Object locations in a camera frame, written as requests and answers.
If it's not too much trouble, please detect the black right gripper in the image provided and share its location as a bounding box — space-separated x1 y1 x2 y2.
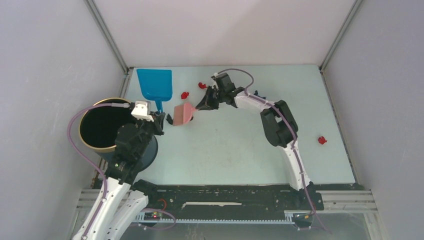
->
197 85 226 111

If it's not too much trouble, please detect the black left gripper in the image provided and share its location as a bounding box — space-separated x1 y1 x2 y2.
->
133 110 165 158

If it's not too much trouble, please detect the pink hand brush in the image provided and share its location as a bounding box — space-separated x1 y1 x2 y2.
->
172 102 197 126

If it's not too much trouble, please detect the blue plastic dustpan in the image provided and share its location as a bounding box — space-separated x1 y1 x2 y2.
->
136 68 173 113

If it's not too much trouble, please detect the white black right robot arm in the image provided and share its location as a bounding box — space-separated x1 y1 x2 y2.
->
195 71 317 214

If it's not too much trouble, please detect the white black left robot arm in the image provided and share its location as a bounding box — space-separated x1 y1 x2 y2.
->
74 103 165 240

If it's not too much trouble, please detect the black paper strip left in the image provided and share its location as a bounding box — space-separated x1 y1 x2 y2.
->
166 114 174 125

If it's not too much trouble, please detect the small red paper scrap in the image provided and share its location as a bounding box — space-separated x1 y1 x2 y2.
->
198 82 209 89

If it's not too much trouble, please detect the red paper scrap left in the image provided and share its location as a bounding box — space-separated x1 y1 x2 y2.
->
180 91 190 100

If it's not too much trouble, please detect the dark navy paper scrap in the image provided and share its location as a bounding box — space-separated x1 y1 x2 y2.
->
254 90 267 100

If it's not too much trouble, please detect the black gold-rimmed bin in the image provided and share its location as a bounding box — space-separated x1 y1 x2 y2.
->
79 97 158 171

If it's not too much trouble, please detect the red paper scrap right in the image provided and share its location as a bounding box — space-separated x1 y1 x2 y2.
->
318 136 328 145

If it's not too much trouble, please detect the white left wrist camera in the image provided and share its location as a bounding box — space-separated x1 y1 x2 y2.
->
131 100 154 122

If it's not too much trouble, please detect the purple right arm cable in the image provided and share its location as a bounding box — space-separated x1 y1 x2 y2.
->
216 68 332 234

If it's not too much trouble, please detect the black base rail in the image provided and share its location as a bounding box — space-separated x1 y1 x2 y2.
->
131 180 324 222

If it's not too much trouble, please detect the aluminium frame rail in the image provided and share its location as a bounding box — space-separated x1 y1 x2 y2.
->
77 188 379 229

